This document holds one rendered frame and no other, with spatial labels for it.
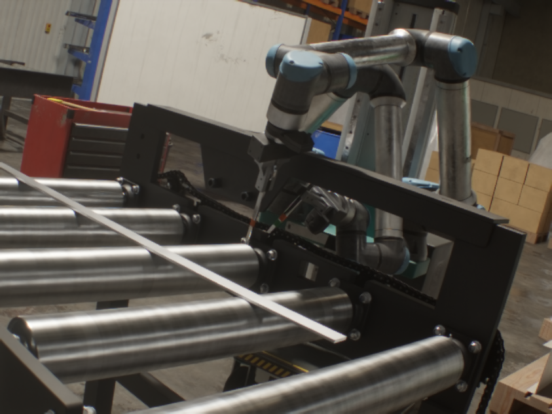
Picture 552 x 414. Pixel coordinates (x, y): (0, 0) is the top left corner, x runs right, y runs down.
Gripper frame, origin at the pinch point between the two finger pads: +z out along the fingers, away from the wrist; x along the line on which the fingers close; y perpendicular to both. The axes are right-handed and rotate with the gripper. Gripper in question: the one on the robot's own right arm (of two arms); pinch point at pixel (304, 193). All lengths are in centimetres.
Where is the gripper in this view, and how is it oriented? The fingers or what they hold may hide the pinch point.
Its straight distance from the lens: 182.2
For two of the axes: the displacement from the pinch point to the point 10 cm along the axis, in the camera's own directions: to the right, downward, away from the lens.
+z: -5.1, -2.1, -8.4
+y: 6.6, -7.2, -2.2
